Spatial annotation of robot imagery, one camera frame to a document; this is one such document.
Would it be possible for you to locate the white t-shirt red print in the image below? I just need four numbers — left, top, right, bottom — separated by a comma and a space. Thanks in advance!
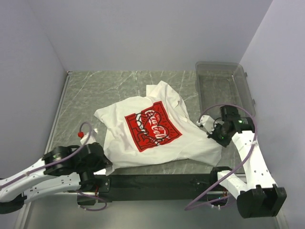
94, 81, 222, 175

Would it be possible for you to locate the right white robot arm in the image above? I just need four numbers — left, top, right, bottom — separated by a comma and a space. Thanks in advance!
198, 105, 287, 219

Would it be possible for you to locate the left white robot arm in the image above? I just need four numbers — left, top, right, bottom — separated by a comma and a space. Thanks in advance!
0, 143, 112, 214

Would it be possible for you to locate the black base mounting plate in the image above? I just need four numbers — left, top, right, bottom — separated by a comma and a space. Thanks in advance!
86, 174, 212, 203

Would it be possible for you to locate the clear plastic bin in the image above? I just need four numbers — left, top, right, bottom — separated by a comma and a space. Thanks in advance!
195, 61, 255, 119

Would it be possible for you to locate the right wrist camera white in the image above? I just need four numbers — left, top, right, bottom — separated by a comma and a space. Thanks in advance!
196, 115, 218, 134

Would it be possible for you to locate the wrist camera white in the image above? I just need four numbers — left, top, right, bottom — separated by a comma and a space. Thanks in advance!
78, 130, 97, 145
196, 115, 218, 134

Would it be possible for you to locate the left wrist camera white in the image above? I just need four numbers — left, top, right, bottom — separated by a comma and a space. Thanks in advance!
78, 130, 97, 145

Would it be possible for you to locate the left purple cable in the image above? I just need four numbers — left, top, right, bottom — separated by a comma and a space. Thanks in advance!
0, 122, 112, 212

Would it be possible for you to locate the aluminium frame rail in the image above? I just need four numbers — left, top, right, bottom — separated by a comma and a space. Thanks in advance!
15, 71, 288, 229

